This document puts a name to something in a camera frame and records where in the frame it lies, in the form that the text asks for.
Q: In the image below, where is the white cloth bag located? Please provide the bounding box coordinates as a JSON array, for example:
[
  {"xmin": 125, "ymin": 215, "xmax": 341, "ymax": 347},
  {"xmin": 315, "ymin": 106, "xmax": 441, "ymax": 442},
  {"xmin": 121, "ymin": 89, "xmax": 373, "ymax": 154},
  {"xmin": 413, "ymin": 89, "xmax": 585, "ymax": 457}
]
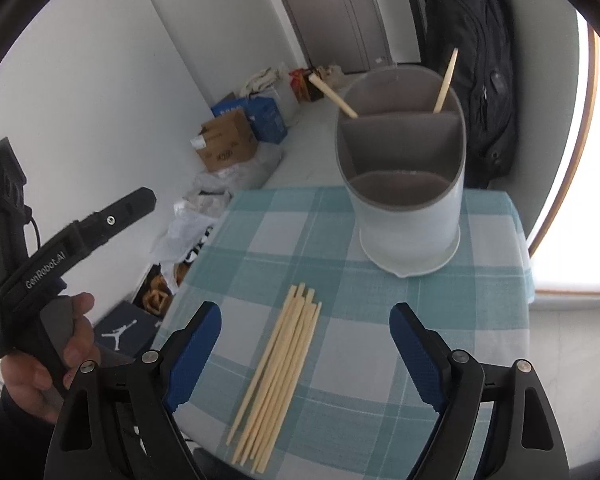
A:
[{"xmin": 240, "ymin": 66, "xmax": 301, "ymax": 121}]

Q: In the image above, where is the grey door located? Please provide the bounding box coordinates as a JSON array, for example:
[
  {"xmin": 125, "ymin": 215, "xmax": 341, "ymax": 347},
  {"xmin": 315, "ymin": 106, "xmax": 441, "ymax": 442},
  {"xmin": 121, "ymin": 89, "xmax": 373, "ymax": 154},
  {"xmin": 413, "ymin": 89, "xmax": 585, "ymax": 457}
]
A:
[{"xmin": 265, "ymin": 0, "xmax": 396, "ymax": 75}]

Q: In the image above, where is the brown patterned item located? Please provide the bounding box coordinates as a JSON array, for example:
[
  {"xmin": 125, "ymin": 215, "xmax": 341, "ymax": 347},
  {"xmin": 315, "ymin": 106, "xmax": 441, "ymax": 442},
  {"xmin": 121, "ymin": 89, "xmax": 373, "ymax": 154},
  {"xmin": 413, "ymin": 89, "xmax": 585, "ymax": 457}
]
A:
[{"xmin": 135, "ymin": 262, "xmax": 191, "ymax": 317}]

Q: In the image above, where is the grey divided utensil holder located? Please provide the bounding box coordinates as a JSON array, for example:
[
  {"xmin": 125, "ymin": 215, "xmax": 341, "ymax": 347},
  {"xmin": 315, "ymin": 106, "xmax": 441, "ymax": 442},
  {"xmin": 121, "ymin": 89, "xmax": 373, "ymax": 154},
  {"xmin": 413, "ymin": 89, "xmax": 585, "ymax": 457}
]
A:
[{"xmin": 335, "ymin": 65, "xmax": 468, "ymax": 277}]

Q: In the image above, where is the white plastic bag black print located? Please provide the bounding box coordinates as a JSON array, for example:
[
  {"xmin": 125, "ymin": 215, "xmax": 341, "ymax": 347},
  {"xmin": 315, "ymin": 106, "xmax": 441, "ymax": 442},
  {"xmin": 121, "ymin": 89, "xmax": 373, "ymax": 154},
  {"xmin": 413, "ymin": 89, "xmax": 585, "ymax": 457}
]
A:
[{"xmin": 152, "ymin": 205, "xmax": 217, "ymax": 272}]

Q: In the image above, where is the person's left hand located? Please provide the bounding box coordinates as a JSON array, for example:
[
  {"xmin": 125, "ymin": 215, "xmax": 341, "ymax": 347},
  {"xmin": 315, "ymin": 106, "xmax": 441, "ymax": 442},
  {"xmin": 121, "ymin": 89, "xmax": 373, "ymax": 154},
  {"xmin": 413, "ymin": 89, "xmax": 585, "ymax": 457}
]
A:
[{"xmin": 2, "ymin": 292, "xmax": 101, "ymax": 423}]

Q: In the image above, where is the thin black cable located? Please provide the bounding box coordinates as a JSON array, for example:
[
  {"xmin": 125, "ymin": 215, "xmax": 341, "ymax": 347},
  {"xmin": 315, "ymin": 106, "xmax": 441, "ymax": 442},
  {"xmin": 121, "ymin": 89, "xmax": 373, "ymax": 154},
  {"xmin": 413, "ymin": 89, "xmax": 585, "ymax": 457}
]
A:
[{"xmin": 24, "ymin": 204, "xmax": 42, "ymax": 247}]

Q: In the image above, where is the bunch of wooden chopsticks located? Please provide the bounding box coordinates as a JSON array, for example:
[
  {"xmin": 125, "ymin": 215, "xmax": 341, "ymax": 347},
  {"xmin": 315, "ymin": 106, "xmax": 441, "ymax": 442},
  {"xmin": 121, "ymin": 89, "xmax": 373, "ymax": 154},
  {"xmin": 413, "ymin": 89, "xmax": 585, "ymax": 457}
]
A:
[{"xmin": 226, "ymin": 282, "xmax": 322, "ymax": 474}]

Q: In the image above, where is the teal checked tablecloth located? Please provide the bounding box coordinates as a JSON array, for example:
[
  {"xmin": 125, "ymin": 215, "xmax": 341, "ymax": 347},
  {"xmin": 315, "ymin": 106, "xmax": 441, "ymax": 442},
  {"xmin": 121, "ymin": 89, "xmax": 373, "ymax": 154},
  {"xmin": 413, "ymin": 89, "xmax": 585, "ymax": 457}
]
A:
[{"xmin": 152, "ymin": 186, "xmax": 535, "ymax": 480}]

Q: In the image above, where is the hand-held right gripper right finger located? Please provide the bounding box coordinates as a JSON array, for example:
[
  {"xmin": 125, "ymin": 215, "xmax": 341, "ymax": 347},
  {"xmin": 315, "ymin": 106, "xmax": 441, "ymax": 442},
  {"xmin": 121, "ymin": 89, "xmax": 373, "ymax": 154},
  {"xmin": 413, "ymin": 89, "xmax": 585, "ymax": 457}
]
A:
[{"xmin": 389, "ymin": 302, "xmax": 571, "ymax": 480}]

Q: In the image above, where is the brown cardboard box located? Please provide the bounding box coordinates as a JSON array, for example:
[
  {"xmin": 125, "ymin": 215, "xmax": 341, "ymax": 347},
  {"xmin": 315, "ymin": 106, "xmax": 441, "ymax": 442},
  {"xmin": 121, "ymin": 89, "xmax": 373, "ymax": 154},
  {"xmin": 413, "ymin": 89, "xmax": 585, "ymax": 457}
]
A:
[{"xmin": 195, "ymin": 110, "xmax": 259, "ymax": 173}]

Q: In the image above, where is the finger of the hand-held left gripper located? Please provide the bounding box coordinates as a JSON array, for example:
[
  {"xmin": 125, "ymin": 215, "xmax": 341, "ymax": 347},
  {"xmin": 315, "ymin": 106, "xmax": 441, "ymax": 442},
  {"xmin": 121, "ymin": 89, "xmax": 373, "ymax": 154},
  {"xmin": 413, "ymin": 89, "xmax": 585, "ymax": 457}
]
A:
[{"xmin": 62, "ymin": 187, "xmax": 157, "ymax": 261}]

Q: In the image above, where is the black backpack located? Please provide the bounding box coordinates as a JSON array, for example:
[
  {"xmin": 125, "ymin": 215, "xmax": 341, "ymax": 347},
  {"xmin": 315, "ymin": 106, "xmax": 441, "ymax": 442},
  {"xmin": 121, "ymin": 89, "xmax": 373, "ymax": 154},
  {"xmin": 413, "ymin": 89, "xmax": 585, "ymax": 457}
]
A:
[{"xmin": 424, "ymin": 0, "xmax": 520, "ymax": 190}]

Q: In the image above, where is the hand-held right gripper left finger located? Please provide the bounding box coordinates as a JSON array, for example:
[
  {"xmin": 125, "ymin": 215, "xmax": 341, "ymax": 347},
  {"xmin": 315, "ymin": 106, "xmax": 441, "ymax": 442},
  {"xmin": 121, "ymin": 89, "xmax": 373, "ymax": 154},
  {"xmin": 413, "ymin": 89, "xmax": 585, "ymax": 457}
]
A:
[{"xmin": 45, "ymin": 301, "xmax": 223, "ymax": 480}]

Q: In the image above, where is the person's dark-sleeved left forearm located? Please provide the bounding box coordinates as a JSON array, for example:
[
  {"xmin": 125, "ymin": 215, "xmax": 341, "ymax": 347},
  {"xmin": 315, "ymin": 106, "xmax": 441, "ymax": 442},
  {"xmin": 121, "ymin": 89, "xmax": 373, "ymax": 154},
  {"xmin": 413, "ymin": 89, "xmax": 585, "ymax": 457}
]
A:
[{"xmin": 0, "ymin": 385, "xmax": 56, "ymax": 480}]

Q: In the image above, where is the red package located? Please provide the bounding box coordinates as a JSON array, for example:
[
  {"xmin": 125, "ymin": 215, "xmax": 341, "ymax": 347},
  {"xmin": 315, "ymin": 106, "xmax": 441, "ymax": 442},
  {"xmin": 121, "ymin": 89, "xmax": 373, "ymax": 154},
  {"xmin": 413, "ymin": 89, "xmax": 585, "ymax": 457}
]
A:
[{"xmin": 289, "ymin": 69, "xmax": 312, "ymax": 103}]

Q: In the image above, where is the dark blue shoe box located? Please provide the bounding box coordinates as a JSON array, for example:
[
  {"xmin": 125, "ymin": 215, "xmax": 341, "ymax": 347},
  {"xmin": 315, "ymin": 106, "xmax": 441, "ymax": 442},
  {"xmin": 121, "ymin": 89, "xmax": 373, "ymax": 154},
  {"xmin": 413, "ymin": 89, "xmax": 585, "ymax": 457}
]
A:
[{"xmin": 92, "ymin": 301, "xmax": 163, "ymax": 366}]

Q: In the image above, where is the single wooden chopstick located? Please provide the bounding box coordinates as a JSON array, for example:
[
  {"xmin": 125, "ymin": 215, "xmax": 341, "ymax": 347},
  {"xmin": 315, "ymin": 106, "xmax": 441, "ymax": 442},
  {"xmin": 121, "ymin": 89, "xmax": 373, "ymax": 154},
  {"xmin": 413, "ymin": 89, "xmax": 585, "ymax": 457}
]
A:
[
  {"xmin": 308, "ymin": 75, "xmax": 359, "ymax": 119},
  {"xmin": 433, "ymin": 48, "xmax": 459, "ymax": 114}
]

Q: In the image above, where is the blue printed box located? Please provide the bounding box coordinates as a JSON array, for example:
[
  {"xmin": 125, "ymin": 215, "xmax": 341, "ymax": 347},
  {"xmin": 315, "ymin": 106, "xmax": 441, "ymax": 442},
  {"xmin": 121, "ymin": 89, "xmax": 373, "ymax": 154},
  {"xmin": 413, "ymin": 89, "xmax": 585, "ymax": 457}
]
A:
[{"xmin": 211, "ymin": 96, "xmax": 288, "ymax": 143}]

